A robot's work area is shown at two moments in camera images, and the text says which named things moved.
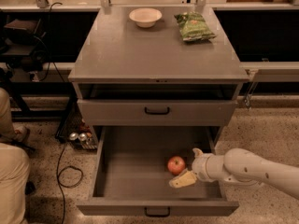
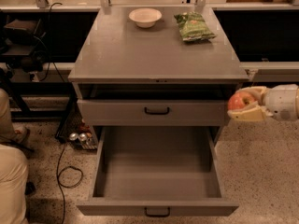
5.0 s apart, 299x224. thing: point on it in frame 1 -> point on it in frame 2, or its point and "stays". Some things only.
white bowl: [145, 18] stays
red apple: [176, 164] -> [241, 99]
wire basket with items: [74, 130] stays
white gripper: [199, 167] -> [281, 102]
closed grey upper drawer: [156, 112] stays
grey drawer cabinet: [126, 76] stays
